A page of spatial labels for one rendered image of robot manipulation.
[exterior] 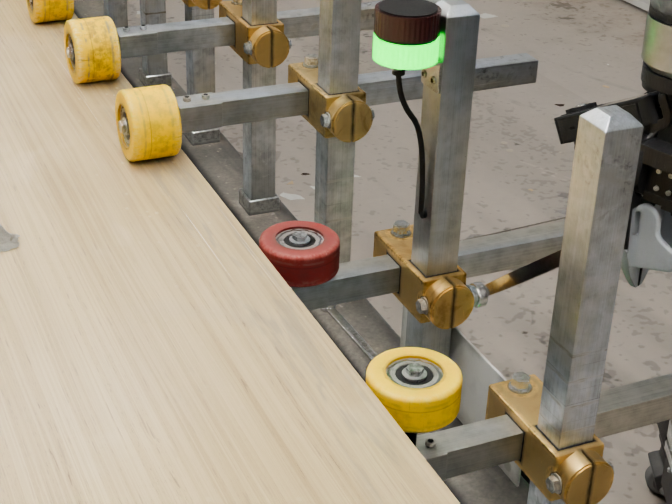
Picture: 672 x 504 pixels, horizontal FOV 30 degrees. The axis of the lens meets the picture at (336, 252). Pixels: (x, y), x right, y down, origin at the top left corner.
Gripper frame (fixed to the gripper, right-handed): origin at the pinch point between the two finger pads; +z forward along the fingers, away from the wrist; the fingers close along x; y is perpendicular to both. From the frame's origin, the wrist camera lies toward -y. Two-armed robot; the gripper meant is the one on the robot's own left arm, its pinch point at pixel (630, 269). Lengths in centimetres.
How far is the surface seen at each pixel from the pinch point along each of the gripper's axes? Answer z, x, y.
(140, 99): -4, -15, -53
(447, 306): 8.9, -6.0, -16.0
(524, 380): 9.1, -10.1, -3.0
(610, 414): 11.8, -5.2, 3.4
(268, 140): 13, 13, -65
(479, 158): 94, 172, -154
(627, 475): 94, 83, -42
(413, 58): -17.1, -9.9, -19.1
